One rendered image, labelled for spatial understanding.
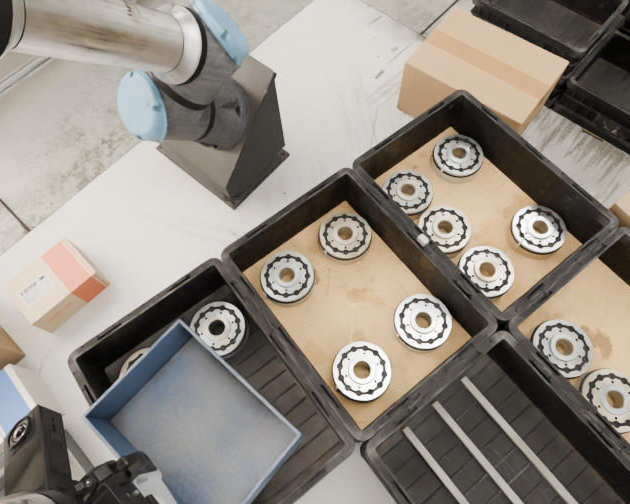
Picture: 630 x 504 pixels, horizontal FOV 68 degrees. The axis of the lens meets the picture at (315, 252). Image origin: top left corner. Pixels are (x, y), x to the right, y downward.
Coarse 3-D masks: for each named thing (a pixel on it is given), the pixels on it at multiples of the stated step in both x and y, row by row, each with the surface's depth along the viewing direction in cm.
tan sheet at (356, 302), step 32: (320, 224) 95; (320, 256) 92; (384, 256) 92; (256, 288) 90; (320, 288) 90; (352, 288) 89; (384, 288) 89; (416, 288) 89; (288, 320) 87; (320, 320) 87; (352, 320) 87; (384, 320) 87; (416, 320) 86; (320, 352) 85; (448, 352) 84; (352, 416) 80
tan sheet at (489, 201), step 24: (432, 144) 102; (408, 168) 100; (480, 168) 99; (456, 192) 97; (480, 192) 96; (504, 192) 96; (480, 216) 94; (504, 216) 94; (480, 240) 92; (504, 240) 92; (576, 240) 91; (528, 264) 90; (552, 264) 90; (528, 288) 88
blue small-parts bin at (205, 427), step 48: (192, 336) 62; (144, 384) 59; (192, 384) 59; (240, 384) 59; (96, 432) 51; (144, 432) 57; (192, 432) 57; (240, 432) 57; (288, 432) 57; (192, 480) 55; (240, 480) 55
